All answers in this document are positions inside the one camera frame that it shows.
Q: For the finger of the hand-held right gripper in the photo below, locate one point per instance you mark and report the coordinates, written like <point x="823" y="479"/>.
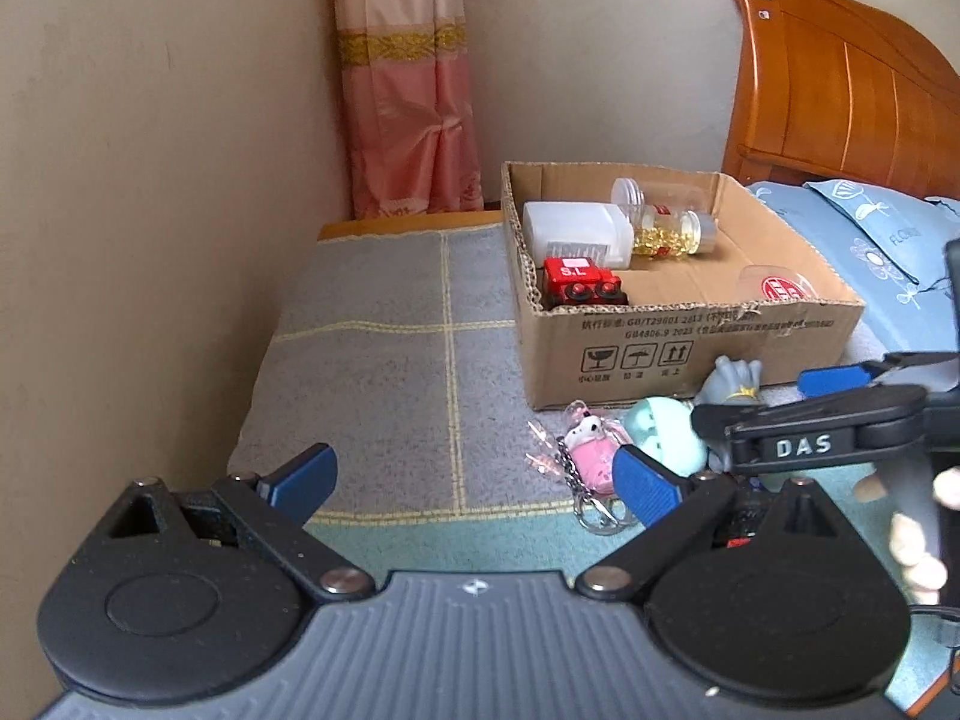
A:
<point x="832" y="380"/>
<point x="795" y="409"/>

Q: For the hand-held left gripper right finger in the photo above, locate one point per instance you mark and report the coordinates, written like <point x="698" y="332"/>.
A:
<point x="649" y="487"/>

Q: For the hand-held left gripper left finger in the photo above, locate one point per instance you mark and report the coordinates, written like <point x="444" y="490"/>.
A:
<point x="300" y="476"/>

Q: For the grey elephant toy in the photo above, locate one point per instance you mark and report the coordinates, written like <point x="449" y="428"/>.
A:
<point x="731" y="382"/>

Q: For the clear jar red label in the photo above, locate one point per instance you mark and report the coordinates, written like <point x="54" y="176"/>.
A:
<point x="784" y="286"/>

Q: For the brown cardboard box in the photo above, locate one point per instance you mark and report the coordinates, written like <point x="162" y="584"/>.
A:
<point x="675" y="345"/>

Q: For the yellow capsule bottle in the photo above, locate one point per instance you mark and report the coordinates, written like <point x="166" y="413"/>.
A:
<point x="671" y="236"/>

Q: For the red toy train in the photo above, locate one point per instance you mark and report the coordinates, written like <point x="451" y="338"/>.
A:
<point x="577" y="281"/>

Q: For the clear jar grey lid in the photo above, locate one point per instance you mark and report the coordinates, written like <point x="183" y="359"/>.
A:
<point x="645" y="199"/>

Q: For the white plastic bottle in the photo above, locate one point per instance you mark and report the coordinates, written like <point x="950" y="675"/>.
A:
<point x="570" y="229"/>

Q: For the person's right hand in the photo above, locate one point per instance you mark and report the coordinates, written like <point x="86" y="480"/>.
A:
<point x="919" y="551"/>

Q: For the teal round toy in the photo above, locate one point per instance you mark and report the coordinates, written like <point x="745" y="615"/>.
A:
<point x="664" y="431"/>

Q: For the blue flower bed sheet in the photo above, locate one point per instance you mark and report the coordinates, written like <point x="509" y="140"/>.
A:
<point x="862" y="292"/>

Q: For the black toy car red wheels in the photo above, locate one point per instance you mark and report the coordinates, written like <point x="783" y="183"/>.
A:
<point x="742" y="517"/>

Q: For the blue flower pillow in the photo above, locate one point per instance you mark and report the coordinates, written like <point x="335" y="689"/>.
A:
<point x="892" y="225"/>

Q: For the wooden bed headboard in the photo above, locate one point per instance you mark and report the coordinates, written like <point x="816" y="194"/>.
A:
<point x="840" y="75"/>

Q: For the pink curtain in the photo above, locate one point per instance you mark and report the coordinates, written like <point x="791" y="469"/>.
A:
<point x="405" y="90"/>

